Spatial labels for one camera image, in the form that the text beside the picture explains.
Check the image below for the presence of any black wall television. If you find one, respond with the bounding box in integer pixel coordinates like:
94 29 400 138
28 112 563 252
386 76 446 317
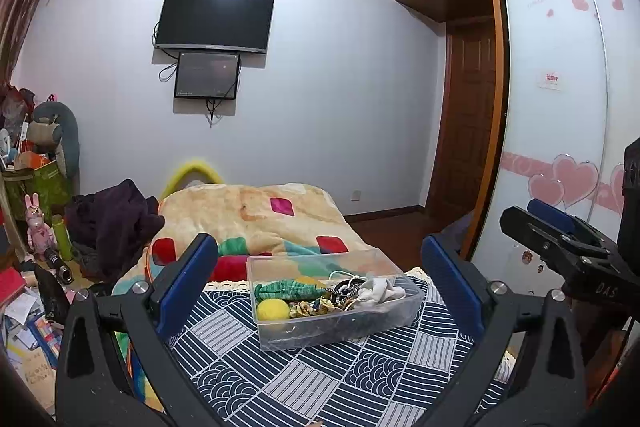
152 0 276 56

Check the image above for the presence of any floral scrunchie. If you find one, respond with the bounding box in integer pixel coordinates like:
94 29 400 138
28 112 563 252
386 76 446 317
289 297 346 319

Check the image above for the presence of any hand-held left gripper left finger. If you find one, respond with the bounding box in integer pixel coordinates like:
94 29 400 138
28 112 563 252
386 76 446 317
55 233 226 427

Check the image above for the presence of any dark purple clothing pile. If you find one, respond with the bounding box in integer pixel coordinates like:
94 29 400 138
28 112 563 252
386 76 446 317
64 179 166 284

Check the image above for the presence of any beige patchwork blanket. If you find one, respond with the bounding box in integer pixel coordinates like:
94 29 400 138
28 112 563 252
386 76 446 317
111 182 383 295

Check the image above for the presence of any brown wooden door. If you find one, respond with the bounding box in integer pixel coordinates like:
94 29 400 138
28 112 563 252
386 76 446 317
424 18 497 229

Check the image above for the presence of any black strap headband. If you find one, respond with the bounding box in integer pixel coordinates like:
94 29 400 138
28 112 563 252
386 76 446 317
327 277 368 308

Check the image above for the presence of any green fabric headband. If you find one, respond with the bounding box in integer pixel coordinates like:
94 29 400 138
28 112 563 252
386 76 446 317
254 278 331 304

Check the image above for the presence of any clear plastic box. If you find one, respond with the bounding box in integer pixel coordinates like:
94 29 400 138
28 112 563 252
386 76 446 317
246 248 425 352

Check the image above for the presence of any small black monitor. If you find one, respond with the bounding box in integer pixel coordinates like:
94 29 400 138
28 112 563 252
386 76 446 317
173 51 241 100

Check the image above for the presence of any thin white cord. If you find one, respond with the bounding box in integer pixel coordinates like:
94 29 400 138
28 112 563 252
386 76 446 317
329 271 371 288

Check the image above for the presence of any navy patterned bedsheet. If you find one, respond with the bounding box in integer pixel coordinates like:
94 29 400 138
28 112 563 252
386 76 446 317
167 267 517 427

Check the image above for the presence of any pink rabbit toy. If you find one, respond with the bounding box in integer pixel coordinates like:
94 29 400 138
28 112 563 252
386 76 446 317
24 194 57 254

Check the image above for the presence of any white fabric pouch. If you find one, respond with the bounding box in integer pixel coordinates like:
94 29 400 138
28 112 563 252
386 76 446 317
356 276 407 307

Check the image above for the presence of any pile of scattered papers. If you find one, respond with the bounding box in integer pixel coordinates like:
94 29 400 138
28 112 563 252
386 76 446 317
0 287 67 390

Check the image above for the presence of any grey plush toy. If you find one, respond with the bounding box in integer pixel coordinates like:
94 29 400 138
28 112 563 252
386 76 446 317
26 101 81 181

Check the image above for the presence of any striped brown curtain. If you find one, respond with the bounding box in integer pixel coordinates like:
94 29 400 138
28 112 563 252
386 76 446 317
0 0 74 94

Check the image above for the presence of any green cylinder bottle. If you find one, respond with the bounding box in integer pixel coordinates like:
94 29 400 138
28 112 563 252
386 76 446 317
51 215 74 261

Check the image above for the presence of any yellow curved cushion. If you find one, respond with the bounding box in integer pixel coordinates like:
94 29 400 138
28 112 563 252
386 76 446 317
158 159 225 204

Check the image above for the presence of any green paper bag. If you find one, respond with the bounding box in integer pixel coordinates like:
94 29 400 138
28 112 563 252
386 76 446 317
1 161 74 222

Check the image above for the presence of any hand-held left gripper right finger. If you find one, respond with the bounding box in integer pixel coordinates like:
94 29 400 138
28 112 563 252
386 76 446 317
415 234 589 427

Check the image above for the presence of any red book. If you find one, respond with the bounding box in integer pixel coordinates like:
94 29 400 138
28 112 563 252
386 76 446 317
0 269 27 309

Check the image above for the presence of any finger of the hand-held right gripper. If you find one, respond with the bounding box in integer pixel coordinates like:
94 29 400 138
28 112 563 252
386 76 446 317
526 198 622 254
499 205 625 282

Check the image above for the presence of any yellow felt ball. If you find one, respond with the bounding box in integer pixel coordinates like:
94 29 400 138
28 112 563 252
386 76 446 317
256 298 291 321

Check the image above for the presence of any black flashlight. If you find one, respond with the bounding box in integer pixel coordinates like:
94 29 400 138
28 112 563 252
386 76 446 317
43 247 75 286

